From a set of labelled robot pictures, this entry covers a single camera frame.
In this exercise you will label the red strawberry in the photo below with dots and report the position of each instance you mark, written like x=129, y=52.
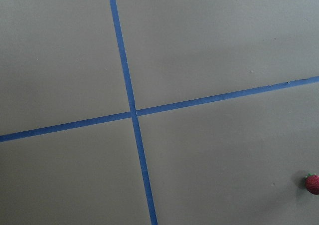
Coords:
x=312, y=184

